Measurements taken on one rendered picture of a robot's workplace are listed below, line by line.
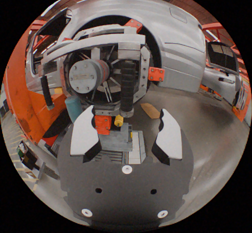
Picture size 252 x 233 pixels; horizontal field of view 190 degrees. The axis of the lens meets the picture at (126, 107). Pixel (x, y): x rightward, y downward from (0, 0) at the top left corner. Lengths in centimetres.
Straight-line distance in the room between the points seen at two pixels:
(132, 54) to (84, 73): 18
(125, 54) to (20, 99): 60
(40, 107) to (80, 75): 48
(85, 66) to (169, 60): 53
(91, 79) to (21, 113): 51
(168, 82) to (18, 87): 101
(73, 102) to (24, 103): 38
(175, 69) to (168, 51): 14
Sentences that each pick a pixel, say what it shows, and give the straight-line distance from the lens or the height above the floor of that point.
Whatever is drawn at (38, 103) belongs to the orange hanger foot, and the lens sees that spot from 69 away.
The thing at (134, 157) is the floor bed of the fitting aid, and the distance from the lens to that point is 90.
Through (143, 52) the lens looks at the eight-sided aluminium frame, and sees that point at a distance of 42.
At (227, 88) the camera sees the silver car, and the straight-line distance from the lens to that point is 243.
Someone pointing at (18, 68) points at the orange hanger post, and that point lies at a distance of 63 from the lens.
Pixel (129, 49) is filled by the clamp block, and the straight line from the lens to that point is 19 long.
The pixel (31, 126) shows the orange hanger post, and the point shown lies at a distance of 65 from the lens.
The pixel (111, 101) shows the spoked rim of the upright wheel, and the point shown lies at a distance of 59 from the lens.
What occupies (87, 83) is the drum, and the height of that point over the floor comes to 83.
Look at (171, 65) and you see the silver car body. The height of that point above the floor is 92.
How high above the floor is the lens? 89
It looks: 30 degrees down
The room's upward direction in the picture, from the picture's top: 2 degrees clockwise
